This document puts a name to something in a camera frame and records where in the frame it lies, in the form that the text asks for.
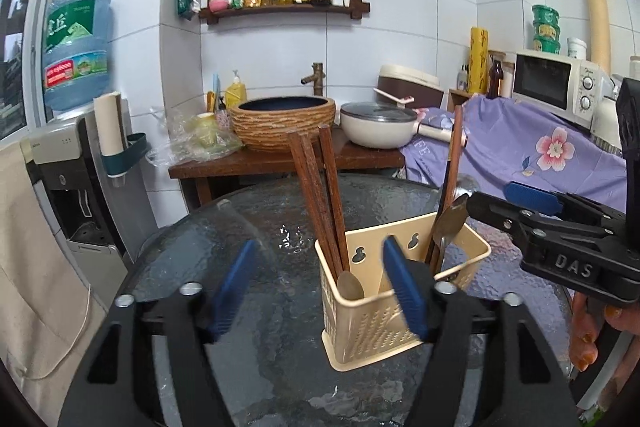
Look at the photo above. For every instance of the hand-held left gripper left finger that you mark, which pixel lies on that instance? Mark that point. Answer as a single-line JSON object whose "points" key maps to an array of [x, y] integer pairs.
{"points": [[235, 287]]}

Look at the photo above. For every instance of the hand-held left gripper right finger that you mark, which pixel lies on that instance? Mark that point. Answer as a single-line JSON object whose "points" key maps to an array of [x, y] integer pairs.
{"points": [[405, 292]]}

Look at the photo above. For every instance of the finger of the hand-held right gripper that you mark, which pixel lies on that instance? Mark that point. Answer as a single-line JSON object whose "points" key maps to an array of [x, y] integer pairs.
{"points": [[500, 217], [532, 199]]}

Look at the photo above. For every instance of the shiny metal spoon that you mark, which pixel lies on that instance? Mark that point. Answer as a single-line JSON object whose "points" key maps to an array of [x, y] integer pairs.
{"points": [[454, 219]]}

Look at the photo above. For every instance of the cream plastic utensil holder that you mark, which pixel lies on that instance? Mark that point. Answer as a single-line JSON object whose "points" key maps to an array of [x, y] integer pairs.
{"points": [[370, 332]]}

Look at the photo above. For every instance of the person's right hand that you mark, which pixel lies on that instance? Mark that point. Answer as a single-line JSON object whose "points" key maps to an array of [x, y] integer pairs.
{"points": [[620, 319]]}

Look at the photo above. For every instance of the purple floral cloth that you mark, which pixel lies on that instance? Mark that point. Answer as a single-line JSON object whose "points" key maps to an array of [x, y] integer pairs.
{"points": [[500, 147]]}

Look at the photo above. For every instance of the white electric kettle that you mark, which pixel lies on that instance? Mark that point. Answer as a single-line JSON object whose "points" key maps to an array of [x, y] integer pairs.
{"points": [[605, 122]]}

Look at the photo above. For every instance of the white microwave oven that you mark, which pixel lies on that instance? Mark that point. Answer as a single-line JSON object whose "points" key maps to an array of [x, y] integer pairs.
{"points": [[540, 79]]}

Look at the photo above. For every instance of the brown glass bottle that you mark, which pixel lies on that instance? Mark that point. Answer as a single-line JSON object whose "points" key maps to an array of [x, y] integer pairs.
{"points": [[495, 82]]}

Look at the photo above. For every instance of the small wooden box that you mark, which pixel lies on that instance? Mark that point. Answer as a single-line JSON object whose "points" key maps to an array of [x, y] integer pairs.
{"points": [[457, 101]]}

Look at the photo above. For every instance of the brown wooden side table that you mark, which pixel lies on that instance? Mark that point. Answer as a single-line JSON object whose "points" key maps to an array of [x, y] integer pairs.
{"points": [[260, 162]]}

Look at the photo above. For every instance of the small clear bottle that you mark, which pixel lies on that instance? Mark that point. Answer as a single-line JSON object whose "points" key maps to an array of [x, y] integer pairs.
{"points": [[463, 78]]}

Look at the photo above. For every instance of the cream pan with lid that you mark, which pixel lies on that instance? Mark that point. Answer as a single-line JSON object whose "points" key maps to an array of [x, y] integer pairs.
{"points": [[375, 132]]}

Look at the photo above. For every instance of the yellow roll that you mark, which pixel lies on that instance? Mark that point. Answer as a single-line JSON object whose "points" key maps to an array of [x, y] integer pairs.
{"points": [[478, 57]]}

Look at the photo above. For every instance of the clear plastic bag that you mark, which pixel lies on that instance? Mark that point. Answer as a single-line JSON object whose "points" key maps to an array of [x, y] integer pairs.
{"points": [[200, 137]]}

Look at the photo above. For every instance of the white jar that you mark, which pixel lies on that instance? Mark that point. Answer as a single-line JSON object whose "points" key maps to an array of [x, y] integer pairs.
{"points": [[576, 49]]}

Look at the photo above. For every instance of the brown and cream rice cooker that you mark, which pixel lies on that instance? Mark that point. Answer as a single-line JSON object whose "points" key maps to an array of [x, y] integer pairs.
{"points": [[415, 82]]}

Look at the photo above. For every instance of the brown woven basin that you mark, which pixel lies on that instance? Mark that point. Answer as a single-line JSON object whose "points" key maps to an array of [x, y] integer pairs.
{"points": [[280, 127]]}

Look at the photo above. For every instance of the stack of white cups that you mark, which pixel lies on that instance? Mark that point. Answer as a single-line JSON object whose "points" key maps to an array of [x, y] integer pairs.
{"points": [[635, 67]]}

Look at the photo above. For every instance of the teal plastic holder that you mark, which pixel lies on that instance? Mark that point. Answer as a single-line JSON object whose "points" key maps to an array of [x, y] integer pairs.
{"points": [[132, 152]]}

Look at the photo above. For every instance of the yellow soap dispenser bottle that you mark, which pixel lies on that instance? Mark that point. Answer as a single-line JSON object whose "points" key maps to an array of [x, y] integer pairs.
{"points": [[235, 94]]}

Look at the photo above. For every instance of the tall beige cup stack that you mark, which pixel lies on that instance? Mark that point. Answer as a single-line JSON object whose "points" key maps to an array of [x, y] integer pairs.
{"points": [[597, 17]]}

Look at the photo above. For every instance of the beige hanging cloth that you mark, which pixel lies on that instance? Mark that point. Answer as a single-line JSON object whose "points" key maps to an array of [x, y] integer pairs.
{"points": [[35, 282]]}

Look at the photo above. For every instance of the light blue plastic stick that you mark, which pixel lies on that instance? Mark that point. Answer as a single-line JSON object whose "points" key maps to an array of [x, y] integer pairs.
{"points": [[216, 87]]}

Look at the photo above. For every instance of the white cylindrical tube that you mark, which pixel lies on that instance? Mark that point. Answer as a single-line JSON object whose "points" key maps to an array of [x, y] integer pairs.
{"points": [[110, 122]]}

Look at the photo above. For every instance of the brass faucet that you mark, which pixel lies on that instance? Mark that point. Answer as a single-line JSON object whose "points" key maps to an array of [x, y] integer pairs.
{"points": [[318, 79]]}

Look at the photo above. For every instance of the grey water dispenser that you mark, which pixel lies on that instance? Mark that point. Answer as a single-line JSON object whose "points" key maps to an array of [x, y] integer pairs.
{"points": [[55, 147]]}

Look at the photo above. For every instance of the pink bowl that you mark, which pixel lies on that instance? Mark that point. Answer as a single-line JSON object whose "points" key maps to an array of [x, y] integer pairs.
{"points": [[217, 4]]}

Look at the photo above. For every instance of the blue water jug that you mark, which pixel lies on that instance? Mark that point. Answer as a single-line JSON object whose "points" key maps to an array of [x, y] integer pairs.
{"points": [[75, 47]]}

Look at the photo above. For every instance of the sliding glass window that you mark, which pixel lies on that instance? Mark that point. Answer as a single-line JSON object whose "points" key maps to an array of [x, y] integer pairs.
{"points": [[15, 57]]}

